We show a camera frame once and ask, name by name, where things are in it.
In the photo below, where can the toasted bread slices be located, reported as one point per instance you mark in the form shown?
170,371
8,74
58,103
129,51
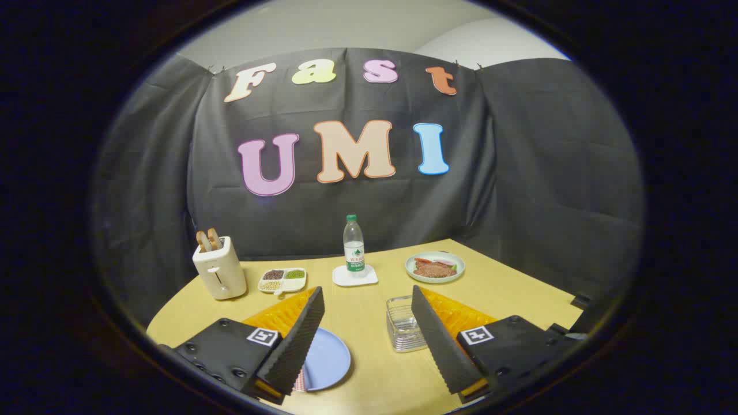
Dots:
207,239

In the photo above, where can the pale green plate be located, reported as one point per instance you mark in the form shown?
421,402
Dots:
412,271

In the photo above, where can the cream toaster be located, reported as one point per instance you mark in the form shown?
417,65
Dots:
222,274

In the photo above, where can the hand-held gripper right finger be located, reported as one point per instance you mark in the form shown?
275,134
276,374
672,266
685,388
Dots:
441,346

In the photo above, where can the meat slices with vegetables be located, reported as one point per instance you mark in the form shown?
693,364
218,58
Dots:
433,269

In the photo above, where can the square steel drain basket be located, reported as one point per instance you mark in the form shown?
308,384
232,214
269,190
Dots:
402,328

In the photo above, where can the white square coaster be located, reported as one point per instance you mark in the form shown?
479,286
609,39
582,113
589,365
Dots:
346,279

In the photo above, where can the white divided grain dish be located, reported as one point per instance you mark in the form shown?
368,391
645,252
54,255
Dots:
282,279

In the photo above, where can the blue plate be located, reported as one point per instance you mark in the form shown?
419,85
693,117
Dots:
328,360

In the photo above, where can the clear water bottle green cap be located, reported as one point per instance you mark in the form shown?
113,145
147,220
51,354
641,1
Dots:
354,248

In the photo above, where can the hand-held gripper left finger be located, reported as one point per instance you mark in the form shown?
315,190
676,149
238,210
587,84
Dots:
300,340

